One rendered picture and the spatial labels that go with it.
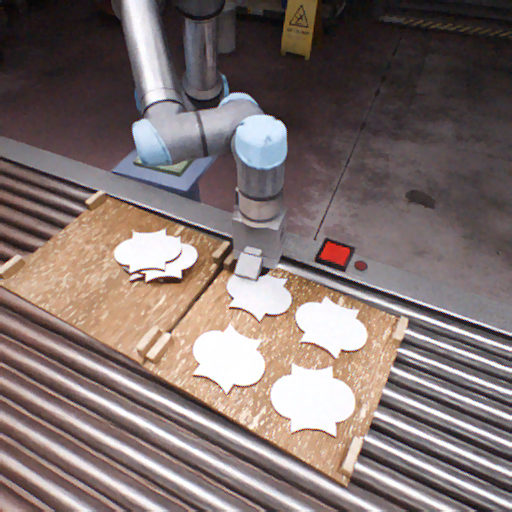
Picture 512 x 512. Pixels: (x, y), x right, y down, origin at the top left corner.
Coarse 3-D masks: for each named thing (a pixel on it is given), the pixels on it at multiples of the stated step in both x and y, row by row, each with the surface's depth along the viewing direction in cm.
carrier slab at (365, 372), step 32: (224, 288) 91; (288, 288) 91; (320, 288) 91; (192, 320) 86; (224, 320) 86; (288, 320) 86; (384, 320) 86; (192, 352) 81; (288, 352) 81; (320, 352) 81; (384, 352) 81; (192, 384) 76; (256, 384) 76; (352, 384) 76; (384, 384) 76; (256, 416) 72; (352, 416) 72; (288, 448) 69; (320, 448) 69
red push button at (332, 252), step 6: (330, 246) 101; (336, 246) 101; (324, 252) 100; (330, 252) 100; (336, 252) 100; (342, 252) 100; (348, 252) 100; (324, 258) 98; (330, 258) 98; (336, 258) 98; (342, 258) 98; (342, 264) 97
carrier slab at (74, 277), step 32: (96, 224) 105; (128, 224) 105; (160, 224) 105; (32, 256) 98; (64, 256) 98; (96, 256) 98; (32, 288) 91; (64, 288) 91; (96, 288) 91; (128, 288) 91; (160, 288) 91; (192, 288) 91; (64, 320) 86; (96, 320) 86; (128, 320) 86; (160, 320) 86; (128, 352) 81
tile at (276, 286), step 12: (264, 276) 92; (228, 288) 90; (240, 288) 90; (252, 288) 90; (264, 288) 90; (276, 288) 90; (240, 300) 88; (252, 300) 88; (264, 300) 88; (276, 300) 88; (288, 300) 88; (252, 312) 86; (264, 312) 86; (276, 312) 86
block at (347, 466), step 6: (354, 438) 67; (354, 444) 67; (360, 444) 67; (348, 450) 68; (354, 450) 66; (348, 456) 66; (354, 456) 66; (342, 462) 67; (348, 462) 65; (354, 462) 65; (342, 468) 65; (348, 468) 64; (348, 474) 65
